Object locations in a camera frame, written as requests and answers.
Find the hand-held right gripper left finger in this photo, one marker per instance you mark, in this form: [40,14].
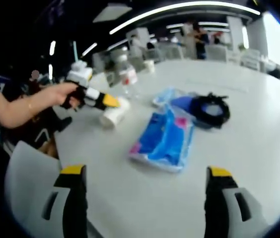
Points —
[76,203]

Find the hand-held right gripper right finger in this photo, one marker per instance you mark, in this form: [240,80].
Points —
[217,203]

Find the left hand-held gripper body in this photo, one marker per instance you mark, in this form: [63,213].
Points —
[80,74]

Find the white paper cup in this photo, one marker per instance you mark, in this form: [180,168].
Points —
[149,66]
[112,115]

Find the clear plastic water bottle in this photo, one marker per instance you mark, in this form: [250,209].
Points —
[128,75]

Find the blue packet with pink spots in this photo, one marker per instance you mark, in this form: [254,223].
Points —
[162,141]

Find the clear bag with blue item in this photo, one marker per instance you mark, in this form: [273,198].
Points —
[177,100]

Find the person's left hand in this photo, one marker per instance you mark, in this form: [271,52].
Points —
[59,95]

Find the light grey chair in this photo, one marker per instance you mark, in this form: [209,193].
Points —
[30,173]

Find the white table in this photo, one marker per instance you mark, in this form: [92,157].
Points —
[241,153]

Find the white ceiling panel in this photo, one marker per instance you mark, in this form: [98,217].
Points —
[112,12]

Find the long ceiling light strip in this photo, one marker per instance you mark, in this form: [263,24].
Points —
[179,10]

